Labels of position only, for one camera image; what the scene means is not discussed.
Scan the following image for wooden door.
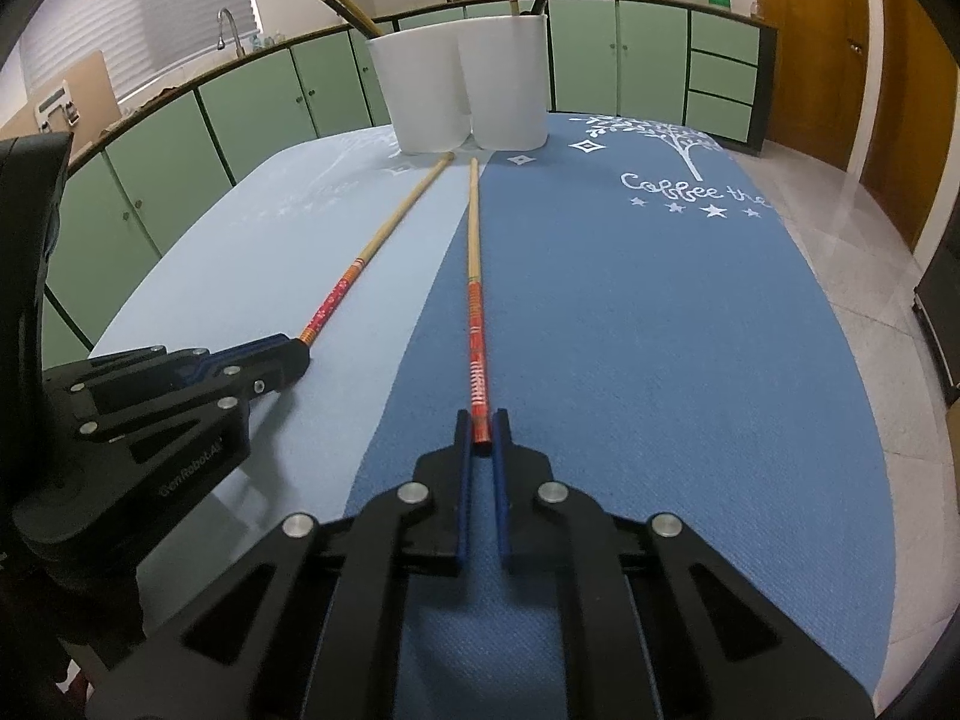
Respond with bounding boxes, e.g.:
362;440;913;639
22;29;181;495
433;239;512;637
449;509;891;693
859;0;960;248
754;0;878;170

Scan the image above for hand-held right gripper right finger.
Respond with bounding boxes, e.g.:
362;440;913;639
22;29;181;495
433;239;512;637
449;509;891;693
491;406;875;720

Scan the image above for flat cardboard sheet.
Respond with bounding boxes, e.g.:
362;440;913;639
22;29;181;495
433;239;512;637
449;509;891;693
0;51;122;158

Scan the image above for black chopstick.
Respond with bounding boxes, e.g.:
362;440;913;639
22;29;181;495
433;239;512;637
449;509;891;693
292;0;372;38

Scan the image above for metal sink faucet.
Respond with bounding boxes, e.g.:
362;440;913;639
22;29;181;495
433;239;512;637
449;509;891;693
216;7;245;57

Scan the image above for window blinds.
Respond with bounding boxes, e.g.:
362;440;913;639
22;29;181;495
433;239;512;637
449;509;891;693
19;0;263;102

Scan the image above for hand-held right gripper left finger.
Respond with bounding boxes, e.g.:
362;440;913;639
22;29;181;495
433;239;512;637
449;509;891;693
82;409;475;720

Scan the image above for black cabinet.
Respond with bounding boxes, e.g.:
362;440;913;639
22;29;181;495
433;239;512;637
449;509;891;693
911;240;960;402

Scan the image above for white two-compartment utensil holder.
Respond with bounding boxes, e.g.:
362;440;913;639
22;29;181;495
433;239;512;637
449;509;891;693
366;13;551;155

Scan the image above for green kitchen counter cabinets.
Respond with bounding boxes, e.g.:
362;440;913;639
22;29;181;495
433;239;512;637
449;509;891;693
41;0;777;361

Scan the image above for dark blue printed table mat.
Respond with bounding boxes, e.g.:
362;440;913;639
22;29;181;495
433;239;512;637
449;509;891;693
330;112;897;720

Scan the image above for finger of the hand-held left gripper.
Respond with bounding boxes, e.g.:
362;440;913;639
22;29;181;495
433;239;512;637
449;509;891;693
75;345;312;466
45;334;302;398

